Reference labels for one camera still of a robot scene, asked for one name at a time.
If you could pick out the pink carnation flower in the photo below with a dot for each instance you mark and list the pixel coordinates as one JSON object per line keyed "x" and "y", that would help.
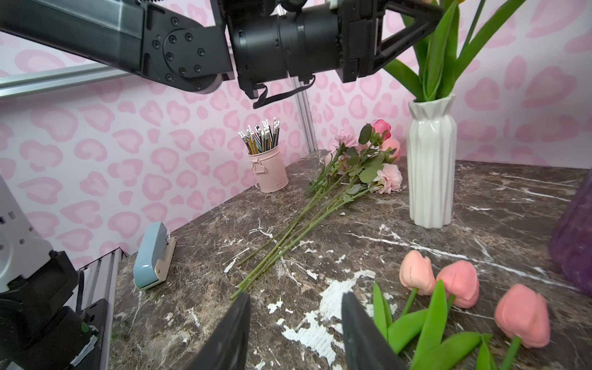
{"x": 340, "y": 145}

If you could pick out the light blue stapler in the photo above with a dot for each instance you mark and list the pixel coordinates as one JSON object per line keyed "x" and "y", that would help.
{"x": 153, "y": 261}

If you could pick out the pink pen cup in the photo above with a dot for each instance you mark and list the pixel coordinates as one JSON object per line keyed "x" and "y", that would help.
{"x": 264, "y": 153}

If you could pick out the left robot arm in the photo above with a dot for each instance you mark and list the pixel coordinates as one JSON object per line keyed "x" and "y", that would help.
{"x": 253, "y": 42}

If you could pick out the magenta rose stem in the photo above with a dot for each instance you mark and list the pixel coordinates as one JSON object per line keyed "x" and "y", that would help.
{"x": 376, "y": 146}

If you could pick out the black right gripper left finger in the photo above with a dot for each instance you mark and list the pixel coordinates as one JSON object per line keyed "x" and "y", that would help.
{"x": 227, "y": 347}

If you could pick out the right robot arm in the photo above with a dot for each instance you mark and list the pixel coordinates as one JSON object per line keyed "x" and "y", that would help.
{"x": 39, "y": 332}

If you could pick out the large pink peony stem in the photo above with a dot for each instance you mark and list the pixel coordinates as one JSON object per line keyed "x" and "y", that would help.
{"x": 334, "y": 194}

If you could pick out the white ribbed vase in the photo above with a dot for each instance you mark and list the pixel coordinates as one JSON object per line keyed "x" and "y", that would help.
{"x": 431, "y": 159}

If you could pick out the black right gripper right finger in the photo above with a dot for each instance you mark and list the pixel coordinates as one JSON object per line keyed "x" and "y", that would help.
{"x": 365, "y": 347}

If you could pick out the purple glass vase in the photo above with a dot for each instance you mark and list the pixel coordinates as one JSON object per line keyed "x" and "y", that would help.
{"x": 570, "y": 246}

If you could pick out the pink tulip bunch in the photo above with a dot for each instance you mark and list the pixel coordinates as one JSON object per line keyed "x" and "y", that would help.
{"x": 440, "y": 60}

